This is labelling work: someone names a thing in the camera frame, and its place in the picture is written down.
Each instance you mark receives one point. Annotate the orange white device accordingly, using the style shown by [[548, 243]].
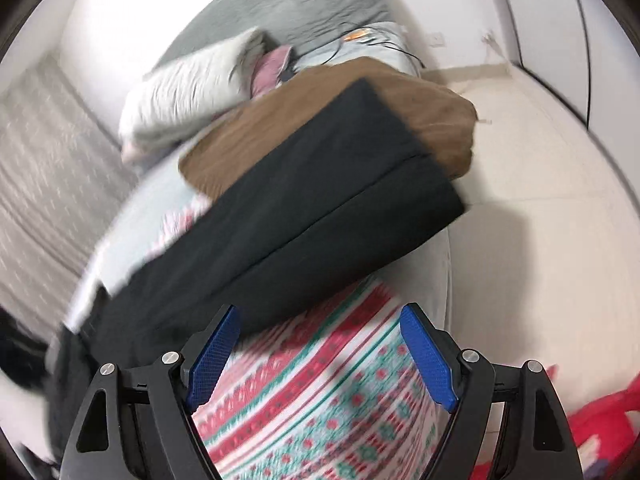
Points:
[[359, 36]]

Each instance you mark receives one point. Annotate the white pillow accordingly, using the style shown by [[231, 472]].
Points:
[[185, 95]]

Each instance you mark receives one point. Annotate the white wall socket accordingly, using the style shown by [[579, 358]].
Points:
[[438, 38]]

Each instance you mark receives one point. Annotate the grey blanket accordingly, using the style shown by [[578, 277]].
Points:
[[295, 5]]

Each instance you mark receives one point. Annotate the pink cloth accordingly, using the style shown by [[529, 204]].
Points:
[[270, 70]]

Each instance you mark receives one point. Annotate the beige patterned curtain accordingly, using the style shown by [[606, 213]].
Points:
[[47, 180]]

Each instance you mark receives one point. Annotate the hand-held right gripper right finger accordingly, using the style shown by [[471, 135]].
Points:
[[429, 360]]

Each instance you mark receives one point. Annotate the dark grey garment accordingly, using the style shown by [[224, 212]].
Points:
[[300, 200]]

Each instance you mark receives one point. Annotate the brown folded garment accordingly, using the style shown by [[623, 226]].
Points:
[[280, 120]]

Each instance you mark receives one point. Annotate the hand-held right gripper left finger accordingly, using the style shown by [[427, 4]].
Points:
[[212, 360]]

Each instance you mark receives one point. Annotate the patterned red green blanket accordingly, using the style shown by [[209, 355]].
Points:
[[320, 400]]

